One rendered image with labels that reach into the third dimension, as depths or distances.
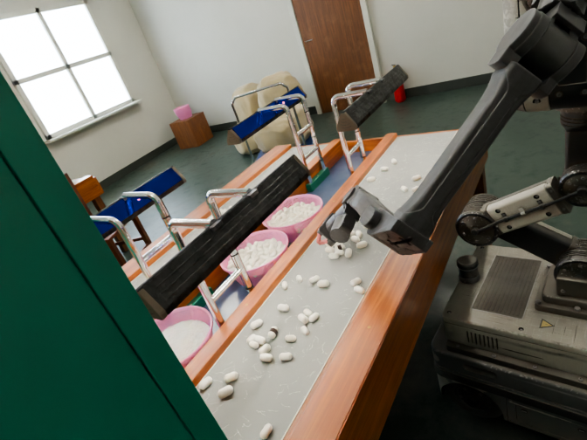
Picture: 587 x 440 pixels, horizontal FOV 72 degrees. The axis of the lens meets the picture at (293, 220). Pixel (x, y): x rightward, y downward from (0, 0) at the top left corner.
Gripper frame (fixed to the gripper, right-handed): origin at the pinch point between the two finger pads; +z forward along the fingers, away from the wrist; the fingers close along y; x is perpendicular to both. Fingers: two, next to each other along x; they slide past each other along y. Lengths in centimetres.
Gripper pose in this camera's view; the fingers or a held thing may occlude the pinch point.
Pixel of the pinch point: (319, 242)
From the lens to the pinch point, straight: 133.3
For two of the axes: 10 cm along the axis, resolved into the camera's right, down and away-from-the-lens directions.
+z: -4.4, 5.3, 7.2
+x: 7.6, 6.5, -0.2
